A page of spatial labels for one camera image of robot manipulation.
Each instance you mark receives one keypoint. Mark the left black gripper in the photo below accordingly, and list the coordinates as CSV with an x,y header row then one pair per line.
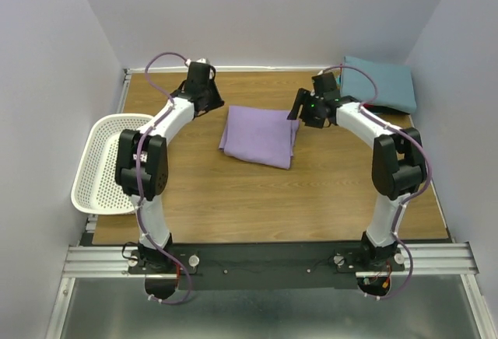
x,y
219,100

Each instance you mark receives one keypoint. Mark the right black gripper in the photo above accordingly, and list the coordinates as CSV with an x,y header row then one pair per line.
x,y
303,98

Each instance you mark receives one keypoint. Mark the purple t shirt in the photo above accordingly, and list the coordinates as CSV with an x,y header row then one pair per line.
x,y
259,136

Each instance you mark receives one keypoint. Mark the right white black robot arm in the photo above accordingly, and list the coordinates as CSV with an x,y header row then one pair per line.
x,y
398,167

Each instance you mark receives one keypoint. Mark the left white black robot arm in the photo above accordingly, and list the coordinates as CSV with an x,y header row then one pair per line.
x,y
142,167

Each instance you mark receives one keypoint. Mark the folded teal t shirt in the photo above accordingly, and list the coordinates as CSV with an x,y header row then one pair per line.
x,y
394,84

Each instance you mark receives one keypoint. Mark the white perforated plastic basket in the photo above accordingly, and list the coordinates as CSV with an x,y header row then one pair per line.
x,y
94,190

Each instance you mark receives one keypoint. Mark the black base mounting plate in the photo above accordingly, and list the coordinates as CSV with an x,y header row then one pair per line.
x,y
264,266

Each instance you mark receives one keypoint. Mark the aluminium extrusion rail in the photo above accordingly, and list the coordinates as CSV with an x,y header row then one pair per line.
x,y
429,259

